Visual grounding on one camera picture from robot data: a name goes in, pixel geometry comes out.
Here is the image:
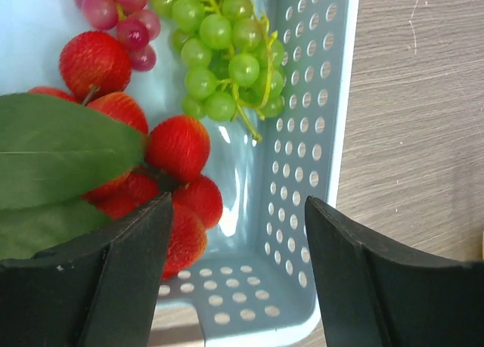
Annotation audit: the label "red strawberries pile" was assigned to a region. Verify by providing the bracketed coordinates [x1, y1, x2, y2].
[30, 31, 223, 280]

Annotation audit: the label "green leaves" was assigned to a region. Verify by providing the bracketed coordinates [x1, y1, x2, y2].
[1, 93, 146, 259]

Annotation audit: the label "purple grape bunch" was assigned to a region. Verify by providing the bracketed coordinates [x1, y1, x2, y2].
[74, 0, 161, 72]

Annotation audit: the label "green grape bunch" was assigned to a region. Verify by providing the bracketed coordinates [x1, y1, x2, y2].
[150, 0, 285, 141]

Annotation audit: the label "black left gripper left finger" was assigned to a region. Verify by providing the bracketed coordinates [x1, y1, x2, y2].
[1, 193, 173, 346]

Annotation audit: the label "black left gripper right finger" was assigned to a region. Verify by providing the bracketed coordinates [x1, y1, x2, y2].
[305, 197, 483, 346]

